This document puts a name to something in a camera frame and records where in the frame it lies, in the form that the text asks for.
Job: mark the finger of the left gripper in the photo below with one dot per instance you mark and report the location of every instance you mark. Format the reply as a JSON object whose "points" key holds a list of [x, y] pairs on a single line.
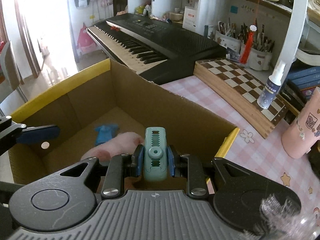
{"points": [[33, 135]]}

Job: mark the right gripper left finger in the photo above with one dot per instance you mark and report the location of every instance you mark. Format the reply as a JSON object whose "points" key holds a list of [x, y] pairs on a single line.
{"points": [[118, 169]]}

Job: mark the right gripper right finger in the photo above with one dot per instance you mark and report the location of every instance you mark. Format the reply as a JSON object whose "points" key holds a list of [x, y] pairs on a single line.
{"points": [[189, 167]]}

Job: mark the pink plush toy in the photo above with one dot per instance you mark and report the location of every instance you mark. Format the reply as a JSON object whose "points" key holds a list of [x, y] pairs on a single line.
{"points": [[124, 143]]}

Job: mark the blue cloth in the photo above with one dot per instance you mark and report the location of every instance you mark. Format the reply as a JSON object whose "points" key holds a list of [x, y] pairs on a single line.
{"points": [[105, 133]]}

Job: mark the silver coin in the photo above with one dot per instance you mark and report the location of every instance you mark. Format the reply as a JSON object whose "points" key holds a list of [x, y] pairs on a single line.
{"points": [[45, 145]]}

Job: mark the yellow cardboard box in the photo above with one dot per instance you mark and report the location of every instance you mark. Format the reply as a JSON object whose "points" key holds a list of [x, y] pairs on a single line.
{"points": [[110, 93]]}

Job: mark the pink cartoon desk mat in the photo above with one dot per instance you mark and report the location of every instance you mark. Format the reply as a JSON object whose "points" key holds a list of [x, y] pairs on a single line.
{"points": [[250, 150]]}

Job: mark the wooden chess board box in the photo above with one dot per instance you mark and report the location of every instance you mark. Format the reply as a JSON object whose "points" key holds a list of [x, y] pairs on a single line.
{"points": [[241, 90]]}

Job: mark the pink cylindrical container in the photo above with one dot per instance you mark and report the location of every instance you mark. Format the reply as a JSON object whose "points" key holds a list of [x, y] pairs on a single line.
{"points": [[303, 133]]}

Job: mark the black electronic keyboard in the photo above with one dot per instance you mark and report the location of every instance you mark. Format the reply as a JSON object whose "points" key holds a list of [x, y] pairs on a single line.
{"points": [[157, 51]]}

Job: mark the white spray bottle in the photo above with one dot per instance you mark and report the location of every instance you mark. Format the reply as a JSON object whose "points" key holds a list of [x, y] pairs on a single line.
{"points": [[272, 86]]}

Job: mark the red tassel ornament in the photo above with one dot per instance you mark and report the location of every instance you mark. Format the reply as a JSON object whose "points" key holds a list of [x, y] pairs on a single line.
{"points": [[244, 57]]}

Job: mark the white pen holder cup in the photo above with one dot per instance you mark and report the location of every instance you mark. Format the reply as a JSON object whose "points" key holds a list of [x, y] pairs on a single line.
{"points": [[259, 60]]}

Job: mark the row of leaning books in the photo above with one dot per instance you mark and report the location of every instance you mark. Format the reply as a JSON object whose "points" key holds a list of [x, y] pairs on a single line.
{"points": [[299, 86]]}

